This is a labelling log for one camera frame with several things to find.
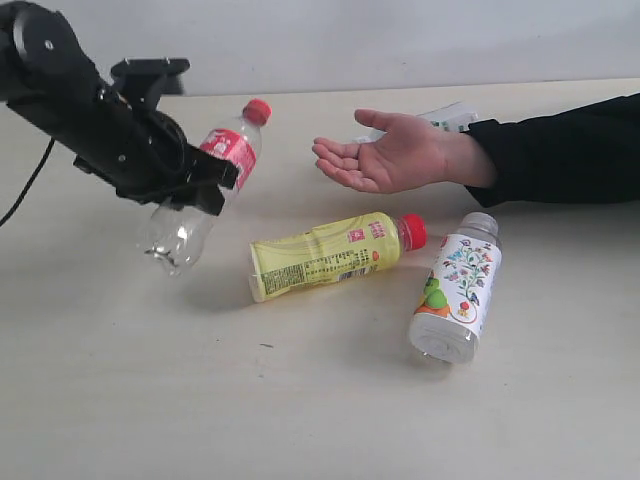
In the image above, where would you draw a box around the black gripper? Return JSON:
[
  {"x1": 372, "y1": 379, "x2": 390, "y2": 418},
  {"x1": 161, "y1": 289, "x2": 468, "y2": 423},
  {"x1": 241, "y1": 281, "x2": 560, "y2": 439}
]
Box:
[{"x1": 73, "y1": 88, "x2": 239, "y2": 216}]

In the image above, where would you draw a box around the clear cola bottle red label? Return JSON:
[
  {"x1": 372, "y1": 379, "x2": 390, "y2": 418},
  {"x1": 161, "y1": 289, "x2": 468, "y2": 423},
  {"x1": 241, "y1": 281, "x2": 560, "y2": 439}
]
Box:
[{"x1": 138, "y1": 99, "x2": 271, "y2": 276}]

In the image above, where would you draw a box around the yellow tea bottle red cap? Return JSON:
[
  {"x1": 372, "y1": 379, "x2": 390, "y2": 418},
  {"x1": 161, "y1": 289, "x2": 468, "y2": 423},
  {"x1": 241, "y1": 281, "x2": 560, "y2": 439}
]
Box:
[{"x1": 249, "y1": 212, "x2": 428, "y2": 303}]

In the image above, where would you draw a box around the white bottle green label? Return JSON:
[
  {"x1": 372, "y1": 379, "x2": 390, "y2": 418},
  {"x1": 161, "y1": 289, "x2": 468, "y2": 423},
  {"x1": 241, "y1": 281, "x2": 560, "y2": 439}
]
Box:
[{"x1": 352, "y1": 102, "x2": 479, "y2": 144}]

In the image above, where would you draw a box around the clear bottle floral label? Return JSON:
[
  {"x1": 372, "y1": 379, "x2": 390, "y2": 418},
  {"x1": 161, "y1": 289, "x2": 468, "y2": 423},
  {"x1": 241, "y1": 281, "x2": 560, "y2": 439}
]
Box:
[{"x1": 407, "y1": 212, "x2": 502, "y2": 364}]

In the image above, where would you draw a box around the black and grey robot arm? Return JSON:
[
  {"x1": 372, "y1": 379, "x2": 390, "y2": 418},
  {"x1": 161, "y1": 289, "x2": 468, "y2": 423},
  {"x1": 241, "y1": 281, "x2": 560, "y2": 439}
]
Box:
[{"x1": 1, "y1": 1, "x2": 239, "y2": 216}]

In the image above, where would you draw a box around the black sleeved forearm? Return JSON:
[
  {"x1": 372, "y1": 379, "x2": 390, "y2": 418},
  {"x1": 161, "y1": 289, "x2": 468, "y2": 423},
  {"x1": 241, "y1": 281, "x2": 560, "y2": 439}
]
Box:
[{"x1": 466, "y1": 93, "x2": 639, "y2": 207}]

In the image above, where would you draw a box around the person's open hand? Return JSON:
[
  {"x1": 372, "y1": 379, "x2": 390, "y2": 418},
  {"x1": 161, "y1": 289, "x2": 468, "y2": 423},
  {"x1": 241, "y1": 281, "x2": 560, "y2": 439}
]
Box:
[{"x1": 312, "y1": 109, "x2": 497, "y2": 194}]

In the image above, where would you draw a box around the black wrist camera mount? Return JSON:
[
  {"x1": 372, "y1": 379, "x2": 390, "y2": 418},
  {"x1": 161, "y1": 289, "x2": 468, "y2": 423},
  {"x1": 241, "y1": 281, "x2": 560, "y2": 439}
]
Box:
[{"x1": 110, "y1": 57, "x2": 190, "y2": 110}]

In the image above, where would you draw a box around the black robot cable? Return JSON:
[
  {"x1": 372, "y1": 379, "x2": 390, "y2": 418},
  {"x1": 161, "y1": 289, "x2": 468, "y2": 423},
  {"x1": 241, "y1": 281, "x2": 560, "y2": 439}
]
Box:
[{"x1": 0, "y1": 137, "x2": 56, "y2": 227}]

